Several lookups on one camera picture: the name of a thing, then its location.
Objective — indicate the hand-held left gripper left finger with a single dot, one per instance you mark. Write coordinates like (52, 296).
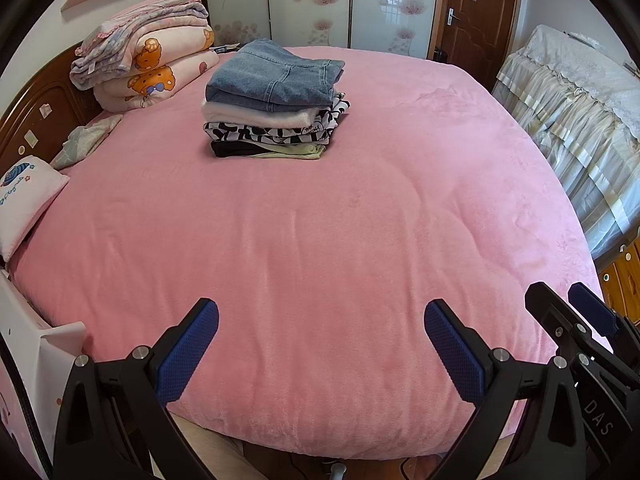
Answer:
(187, 355)

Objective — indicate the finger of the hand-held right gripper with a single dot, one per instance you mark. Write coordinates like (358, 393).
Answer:
(592, 307)
(547, 307)

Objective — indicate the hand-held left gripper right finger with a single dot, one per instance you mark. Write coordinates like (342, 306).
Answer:
(455, 355)

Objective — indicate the blue denim jacket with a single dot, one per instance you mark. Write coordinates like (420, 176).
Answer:
(270, 80)

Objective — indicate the wooden drawer cabinet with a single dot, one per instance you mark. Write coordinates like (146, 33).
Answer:
(627, 270)

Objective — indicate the pink fleece bed blanket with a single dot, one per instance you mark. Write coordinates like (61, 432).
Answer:
(300, 260)

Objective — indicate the white bedside stand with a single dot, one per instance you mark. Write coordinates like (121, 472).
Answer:
(30, 340)

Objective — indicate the white printed pillow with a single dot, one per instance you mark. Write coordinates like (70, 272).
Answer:
(25, 200)

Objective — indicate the folded black and white garment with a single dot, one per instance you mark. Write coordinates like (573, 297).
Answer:
(250, 134)

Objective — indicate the folded light green garment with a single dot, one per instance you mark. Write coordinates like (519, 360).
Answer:
(295, 151)

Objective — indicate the small pale patterned cloth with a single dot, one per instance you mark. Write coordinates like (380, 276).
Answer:
(80, 142)

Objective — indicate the folded white fleece sweater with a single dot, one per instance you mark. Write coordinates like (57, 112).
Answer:
(250, 112)

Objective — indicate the wooden headboard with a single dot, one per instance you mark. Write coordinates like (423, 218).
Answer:
(45, 115)

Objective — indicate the folded pink bear print quilt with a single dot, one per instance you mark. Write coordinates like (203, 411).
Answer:
(160, 75)

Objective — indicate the brown wooden door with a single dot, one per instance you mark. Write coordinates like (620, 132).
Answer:
(480, 25)

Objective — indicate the small black item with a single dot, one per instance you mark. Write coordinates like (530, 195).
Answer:
(225, 49)

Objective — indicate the stack of folded quilts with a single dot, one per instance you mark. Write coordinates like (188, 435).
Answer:
(130, 35)

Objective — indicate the floral sliding wardrobe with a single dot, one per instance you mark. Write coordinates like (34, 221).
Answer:
(310, 5)

